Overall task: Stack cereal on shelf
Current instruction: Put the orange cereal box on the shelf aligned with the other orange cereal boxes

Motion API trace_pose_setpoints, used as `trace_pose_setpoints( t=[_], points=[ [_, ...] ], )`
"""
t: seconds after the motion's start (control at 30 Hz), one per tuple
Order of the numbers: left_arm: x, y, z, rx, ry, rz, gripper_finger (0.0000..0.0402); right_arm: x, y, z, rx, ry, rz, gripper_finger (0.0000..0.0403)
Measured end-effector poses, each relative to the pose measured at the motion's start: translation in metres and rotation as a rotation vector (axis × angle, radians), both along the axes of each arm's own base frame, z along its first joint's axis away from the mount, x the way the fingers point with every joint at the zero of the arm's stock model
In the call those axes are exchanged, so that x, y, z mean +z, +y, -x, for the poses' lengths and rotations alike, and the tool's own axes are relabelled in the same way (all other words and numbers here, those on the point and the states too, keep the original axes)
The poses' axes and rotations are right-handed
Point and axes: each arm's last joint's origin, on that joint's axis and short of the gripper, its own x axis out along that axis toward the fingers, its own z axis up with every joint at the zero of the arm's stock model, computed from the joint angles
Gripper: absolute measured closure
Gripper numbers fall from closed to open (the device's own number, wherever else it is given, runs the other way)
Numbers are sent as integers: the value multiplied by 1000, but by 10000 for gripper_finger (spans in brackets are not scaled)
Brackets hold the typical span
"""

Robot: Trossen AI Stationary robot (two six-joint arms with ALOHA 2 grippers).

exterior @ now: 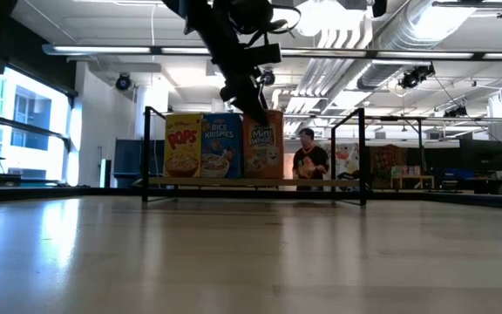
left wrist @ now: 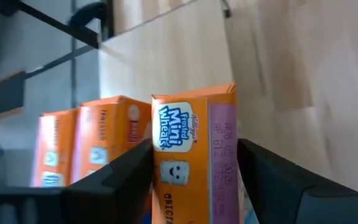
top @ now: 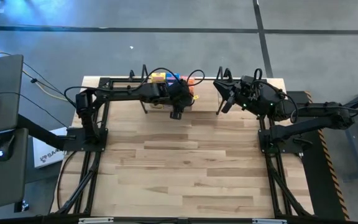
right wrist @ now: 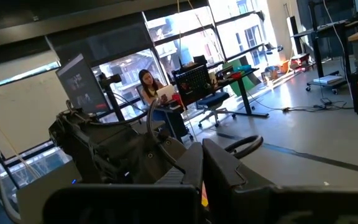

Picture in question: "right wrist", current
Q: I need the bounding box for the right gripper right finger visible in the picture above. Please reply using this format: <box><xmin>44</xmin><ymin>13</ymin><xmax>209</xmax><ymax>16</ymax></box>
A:
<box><xmin>202</xmin><ymin>139</ymin><xmax>358</xmax><ymax>224</ymax></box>

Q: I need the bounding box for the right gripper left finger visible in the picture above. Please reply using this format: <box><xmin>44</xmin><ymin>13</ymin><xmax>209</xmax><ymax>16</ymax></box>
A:
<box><xmin>42</xmin><ymin>142</ymin><xmax>204</xmax><ymax>224</ymax></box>

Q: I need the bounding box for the orange Mini Wheats cereal box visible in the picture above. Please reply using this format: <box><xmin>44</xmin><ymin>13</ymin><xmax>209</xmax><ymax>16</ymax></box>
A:
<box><xmin>201</xmin><ymin>182</ymin><xmax>209</xmax><ymax>208</ymax></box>

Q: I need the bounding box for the black monitor stand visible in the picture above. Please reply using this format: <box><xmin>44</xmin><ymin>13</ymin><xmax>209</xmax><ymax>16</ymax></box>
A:
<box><xmin>98</xmin><ymin>73</ymin><xmax>127</xmax><ymax>122</ymax></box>

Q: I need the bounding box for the person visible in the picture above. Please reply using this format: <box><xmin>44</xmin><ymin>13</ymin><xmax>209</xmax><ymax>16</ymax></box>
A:
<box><xmin>137</xmin><ymin>68</ymin><xmax>189</xmax><ymax>138</ymax></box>

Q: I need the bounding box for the white laptop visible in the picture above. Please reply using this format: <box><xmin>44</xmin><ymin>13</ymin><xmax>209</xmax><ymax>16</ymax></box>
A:
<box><xmin>156</xmin><ymin>84</ymin><xmax>176</xmax><ymax>105</ymax></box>

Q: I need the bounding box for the black computer monitor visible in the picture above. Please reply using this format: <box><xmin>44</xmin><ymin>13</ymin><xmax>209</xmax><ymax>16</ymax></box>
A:
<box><xmin>55</xmin><ymin>53</ymin><xmax>111</xmax><ymax>114</ymax></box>

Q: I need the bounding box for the black perforated panel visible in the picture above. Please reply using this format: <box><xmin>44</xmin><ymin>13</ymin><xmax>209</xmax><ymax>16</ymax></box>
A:
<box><xmin>172</xmin><ymin>63</ymin><xmax>213</xmax><ymax>106</ymax></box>

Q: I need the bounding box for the blue office chair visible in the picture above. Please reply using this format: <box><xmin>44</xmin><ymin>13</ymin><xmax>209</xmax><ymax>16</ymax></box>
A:
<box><xmin>196</xmin><ymin>91</ymin><xmax>237</xmax><ymax>128</ymax></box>

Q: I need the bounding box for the grey desk panel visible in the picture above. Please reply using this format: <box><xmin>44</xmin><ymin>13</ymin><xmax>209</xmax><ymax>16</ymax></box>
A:
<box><xmin>16</xmin><ymin>160</ymin><xmax>83</xmax><ymax>224</ymax></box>

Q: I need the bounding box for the black standing desk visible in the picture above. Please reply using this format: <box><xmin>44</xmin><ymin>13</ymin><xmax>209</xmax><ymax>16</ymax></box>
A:
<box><xmin>209</xmin><ymin>67</ymin><xmax>270</xmax><ymax>118</ymax></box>

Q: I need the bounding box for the green board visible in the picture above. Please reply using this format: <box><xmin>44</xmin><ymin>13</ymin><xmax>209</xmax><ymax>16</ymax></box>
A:
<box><xmin>224</xmin><ymin>57</ymin><xmax>262</xmax><ymax>96</ymax></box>

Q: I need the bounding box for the low rolling cart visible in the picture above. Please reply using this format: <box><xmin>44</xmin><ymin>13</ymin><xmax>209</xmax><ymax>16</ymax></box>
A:
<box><xmin>305</xmin><ymin>70</ymin><xmax>348</xmax><ymax>95</ymax></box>

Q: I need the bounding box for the floor cable bundle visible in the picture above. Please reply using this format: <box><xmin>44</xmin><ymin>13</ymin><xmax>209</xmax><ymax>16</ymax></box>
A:
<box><xmin>250</xmin><ymin>98</ymin><xmax>354</xmax><ymax>113</ymax></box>

